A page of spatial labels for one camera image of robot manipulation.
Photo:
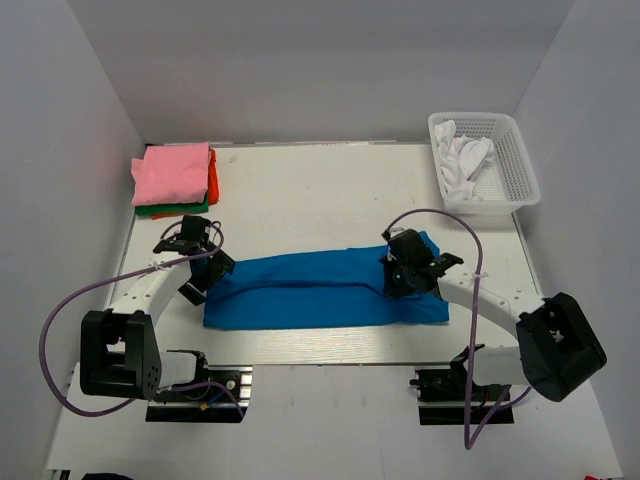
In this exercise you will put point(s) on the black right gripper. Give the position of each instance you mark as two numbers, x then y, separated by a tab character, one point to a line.
405	279

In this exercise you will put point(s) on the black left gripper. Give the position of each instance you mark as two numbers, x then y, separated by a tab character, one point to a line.
208	276

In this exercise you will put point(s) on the blue t-shirt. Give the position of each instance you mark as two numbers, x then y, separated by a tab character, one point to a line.
322	289

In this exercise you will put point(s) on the white t-shirt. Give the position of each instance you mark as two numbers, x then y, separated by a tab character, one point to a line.
461	160

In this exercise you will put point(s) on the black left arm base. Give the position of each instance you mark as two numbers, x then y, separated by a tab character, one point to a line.
220	395

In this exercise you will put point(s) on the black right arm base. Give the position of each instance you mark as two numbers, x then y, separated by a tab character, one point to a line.
441	394

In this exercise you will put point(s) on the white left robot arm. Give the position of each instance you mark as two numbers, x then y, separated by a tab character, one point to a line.
119	355

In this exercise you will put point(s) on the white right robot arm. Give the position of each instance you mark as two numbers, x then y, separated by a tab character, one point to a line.
556	349

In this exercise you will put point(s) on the green folded t-shirt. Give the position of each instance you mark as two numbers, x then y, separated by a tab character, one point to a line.
172	209

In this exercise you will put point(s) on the orange folded t-shirt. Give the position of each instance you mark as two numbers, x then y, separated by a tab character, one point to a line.
213	193

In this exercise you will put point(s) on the pink folded t-shirt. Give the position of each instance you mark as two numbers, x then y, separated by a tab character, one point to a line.
171	174

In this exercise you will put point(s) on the white plastic laundry basket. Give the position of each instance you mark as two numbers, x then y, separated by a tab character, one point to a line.
503	186

